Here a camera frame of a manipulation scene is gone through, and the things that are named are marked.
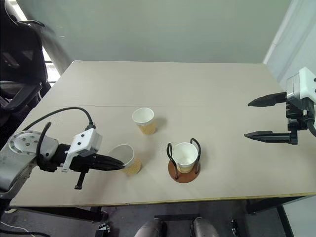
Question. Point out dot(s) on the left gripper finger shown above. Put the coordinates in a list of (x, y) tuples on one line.
[(108, 159), (108, 167)]

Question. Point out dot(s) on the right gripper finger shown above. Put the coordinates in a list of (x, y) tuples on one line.
[(269, 136), (266, 100)]

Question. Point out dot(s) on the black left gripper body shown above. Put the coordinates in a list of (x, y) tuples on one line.
[(80, 164)]

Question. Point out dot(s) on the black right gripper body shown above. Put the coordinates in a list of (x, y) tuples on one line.
[(297, 116)]

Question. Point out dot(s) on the yellow ribbed paper cup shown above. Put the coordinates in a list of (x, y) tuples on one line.
[(132, 166), (184, 158), (146, 126)]

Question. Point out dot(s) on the dark rounded shape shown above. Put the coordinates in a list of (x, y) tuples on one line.
[(205, 227), (150, 228)]

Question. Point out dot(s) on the black office chair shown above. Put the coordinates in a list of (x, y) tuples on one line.
[(19, 61)]

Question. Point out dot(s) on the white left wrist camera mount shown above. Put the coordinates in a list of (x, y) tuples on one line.
[(85, 140)]

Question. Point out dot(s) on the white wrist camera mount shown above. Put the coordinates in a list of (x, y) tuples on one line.
[(85, 140), (302, 85)]

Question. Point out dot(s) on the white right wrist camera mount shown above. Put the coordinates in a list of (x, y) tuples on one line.
[(302, 85)]

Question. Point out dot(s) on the black table frame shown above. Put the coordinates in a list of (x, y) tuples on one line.
[(74, 212)]

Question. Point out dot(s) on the white wall conduit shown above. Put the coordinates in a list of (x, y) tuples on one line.
[(277, 37)]

